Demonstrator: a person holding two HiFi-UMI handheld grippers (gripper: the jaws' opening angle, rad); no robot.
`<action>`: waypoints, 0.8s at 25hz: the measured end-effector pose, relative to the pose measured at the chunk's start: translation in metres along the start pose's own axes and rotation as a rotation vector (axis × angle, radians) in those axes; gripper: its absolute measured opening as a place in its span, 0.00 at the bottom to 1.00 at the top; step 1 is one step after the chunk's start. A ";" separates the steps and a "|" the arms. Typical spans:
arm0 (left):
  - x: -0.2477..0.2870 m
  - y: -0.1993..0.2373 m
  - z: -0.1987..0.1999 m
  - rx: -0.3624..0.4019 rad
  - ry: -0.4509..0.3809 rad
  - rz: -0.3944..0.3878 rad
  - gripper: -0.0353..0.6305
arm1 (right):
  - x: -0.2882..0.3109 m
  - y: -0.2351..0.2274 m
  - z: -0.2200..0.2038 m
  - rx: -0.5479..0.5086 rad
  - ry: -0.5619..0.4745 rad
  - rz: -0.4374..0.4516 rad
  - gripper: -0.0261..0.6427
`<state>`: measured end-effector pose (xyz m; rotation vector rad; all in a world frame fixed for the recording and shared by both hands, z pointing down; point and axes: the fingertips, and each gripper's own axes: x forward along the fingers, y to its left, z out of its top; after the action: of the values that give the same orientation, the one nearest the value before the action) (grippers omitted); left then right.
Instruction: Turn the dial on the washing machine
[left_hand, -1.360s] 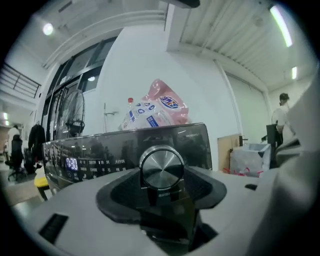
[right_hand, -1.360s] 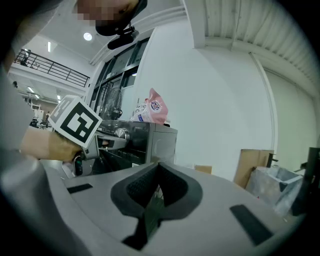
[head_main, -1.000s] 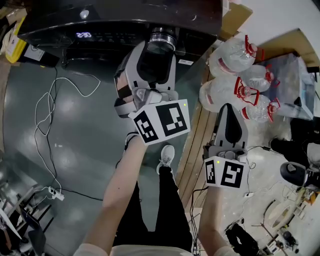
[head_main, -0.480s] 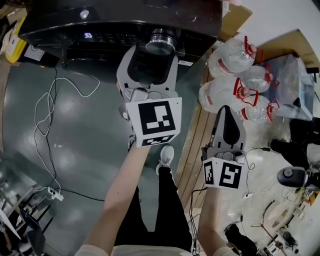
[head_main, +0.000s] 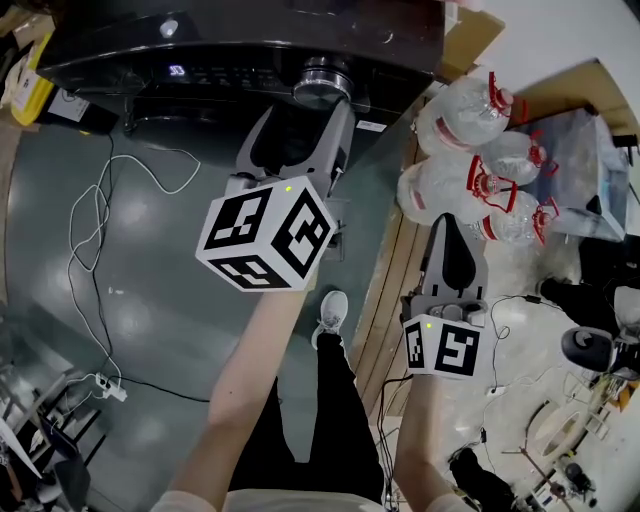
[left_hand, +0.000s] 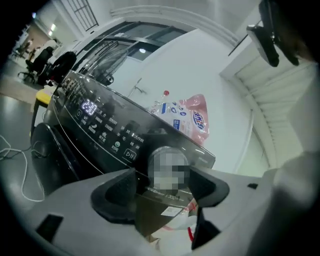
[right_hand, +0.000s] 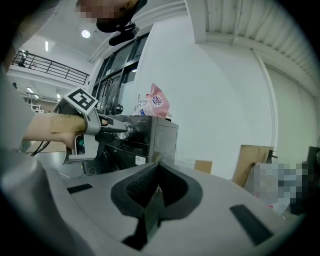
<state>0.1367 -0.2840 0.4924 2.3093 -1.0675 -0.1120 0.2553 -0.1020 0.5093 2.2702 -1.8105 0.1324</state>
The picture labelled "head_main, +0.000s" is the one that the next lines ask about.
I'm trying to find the black washing machine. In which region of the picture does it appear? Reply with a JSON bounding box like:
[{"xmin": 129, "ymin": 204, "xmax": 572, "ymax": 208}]
[{"xmin": 37, "ymin": 0, "xmax": 447, "ymax": 152}]

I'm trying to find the person's black trouser leg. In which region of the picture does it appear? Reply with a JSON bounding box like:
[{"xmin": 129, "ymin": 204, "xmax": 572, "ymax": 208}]
[{"xmin": 227, "ymin": 331, "xmax": 387, "ymax": 507}]

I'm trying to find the person's white shirt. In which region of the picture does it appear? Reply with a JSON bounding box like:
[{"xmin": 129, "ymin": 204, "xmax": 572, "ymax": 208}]
[{"xmin": 149, "ymin": 487, "xmax": 482, "ymax": 512}]

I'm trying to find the person's right forearm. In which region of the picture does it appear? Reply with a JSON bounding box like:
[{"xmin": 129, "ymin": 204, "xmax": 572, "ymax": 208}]
[{"xmin": 393, "ymin": 372, "xmax": 464, "ymax": 512}]

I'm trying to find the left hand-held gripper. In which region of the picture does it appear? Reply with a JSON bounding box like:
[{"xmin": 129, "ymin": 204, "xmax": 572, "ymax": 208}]
[{"xmin": 194, "ymin": 97, "xmax": 358, "ymax": 294}]

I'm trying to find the person's left forearm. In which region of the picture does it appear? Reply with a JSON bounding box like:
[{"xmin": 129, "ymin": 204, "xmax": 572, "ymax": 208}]
[{"xmin": 167, "ymin": 288, "xmax": 309, "ymax": 504}]

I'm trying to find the large cardboard sheet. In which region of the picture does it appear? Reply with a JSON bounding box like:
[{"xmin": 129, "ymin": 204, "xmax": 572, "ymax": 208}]
[{"xmin": 509, "ymin": 58, "xmax": 632, "ymax": 137}]

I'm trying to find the white table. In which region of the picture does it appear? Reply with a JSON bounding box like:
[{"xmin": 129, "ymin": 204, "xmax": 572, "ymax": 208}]
[{"xmin": 0, "ymin": 413, "xmax": 44, "ymax": 482}]

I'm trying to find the black chair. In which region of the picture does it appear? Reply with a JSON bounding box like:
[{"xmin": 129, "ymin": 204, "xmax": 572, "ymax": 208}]
[{"xmin": 29, "ymin": 393, "xmax": 109, "ymax": 512}]

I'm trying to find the small cardboard sheet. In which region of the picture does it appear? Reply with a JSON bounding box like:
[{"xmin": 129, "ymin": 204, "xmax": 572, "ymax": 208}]
[{"xmin": 439, "ymin": 7, "xmax": 507, "ymax": 87}]

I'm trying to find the yellow and black box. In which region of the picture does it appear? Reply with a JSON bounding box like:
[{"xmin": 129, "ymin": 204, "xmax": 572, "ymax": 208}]
[{"xmin": 0, "ymin": 32, "xmax": 122, "ymax": 137}]

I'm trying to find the person's white sneaker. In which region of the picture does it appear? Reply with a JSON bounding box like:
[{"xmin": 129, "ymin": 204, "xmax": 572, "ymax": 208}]
[{"xmin": 310, "ymin": 290, "xmax": 350, "ymax": 352}]

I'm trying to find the round brushed metal knob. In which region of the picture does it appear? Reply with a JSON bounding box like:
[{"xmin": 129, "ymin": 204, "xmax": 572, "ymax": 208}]
[{"xmin": 292, "ymin": 56, "xmax": 354, "ymax": 109}]

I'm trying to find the black round device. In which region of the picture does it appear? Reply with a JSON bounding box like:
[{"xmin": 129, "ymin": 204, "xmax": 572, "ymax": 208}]
[{"xmin": 559, "ymin": 324, "xmax": 640, "ymax": 375}]

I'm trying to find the white power strip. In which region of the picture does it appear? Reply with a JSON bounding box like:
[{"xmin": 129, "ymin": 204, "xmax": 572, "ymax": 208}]
[{"xmin": 94, "ymin": 371, "xmax": 129, "ymax": 402}]

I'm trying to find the grey plastic storage box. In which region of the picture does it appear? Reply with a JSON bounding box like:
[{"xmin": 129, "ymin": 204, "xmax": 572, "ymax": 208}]
[{"xmin": 548, "ymin": 106, "xmax": 632, "ymax": 242}]

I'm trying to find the wooden oval hoop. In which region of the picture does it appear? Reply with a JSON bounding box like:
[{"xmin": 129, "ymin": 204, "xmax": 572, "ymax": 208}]
[{"xmin": 523, "ymin": 398, "xmax": 587, "ymax": 462}]

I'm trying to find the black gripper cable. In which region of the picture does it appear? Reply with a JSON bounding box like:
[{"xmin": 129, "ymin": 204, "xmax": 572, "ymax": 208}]
[{"xmin": 376, "ymin": 374, "xmax": 417, "ymax": 512}]

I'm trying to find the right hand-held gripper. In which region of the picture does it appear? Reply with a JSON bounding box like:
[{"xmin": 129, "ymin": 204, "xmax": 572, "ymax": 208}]
[{"xmin": 399, "ymin": 213, "xmax": 489, "ymax": 379}]

